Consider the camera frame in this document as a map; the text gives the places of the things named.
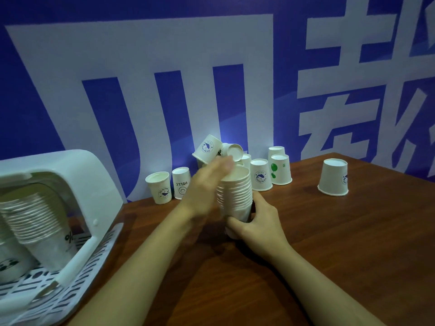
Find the person's left hand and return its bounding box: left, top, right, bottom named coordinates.
left=182, top=156, right=236, bottom=221

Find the person's right hand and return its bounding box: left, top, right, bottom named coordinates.
left=226, top=190, right=293, bottom=262

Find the blue print white paper cup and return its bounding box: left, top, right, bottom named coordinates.
left=224, top=208, right=254, bottom=240

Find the nested stack of paper cups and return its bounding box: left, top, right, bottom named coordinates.
left=216, top=165, right=254, bottom=214
left=0, top=192, right=68, bottom=245

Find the pile of paper cups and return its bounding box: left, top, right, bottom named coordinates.
left=145, top=134, right=350, bottom=205

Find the white plastic storage box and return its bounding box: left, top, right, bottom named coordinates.
left=0, top=149, right=125, bottom=326

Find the percent print white paper cup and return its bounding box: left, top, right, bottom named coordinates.
left=24, top=224, right=81, bottom=272

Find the panda print white paper cup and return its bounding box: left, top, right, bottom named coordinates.
left=0, top=230, right=36, bottom=286

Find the person's left forearm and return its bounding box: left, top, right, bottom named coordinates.
left=68, top=206, right=204, bottom=326

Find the person's right forearm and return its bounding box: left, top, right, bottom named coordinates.
left=268, top=244, right=385, bottom=326

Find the brown wooden table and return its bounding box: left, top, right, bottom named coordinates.
left=63, top=152, right=435, bottom=326

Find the white slotted drain tray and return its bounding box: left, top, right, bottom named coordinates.
left=0, top=222, right=124, bottom=326

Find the blue white backdrop banner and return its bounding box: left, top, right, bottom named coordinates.
left=0, top=0, right=435, bottom=202

